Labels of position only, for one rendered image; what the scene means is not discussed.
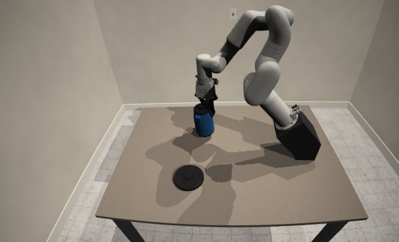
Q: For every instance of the black round disk with center stud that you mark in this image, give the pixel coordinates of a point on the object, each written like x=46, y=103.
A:
x=188, y=177

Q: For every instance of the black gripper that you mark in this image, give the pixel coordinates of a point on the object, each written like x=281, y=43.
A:
x=206, y=91

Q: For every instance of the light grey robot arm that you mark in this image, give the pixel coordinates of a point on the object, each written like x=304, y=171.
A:
x=258, y=87

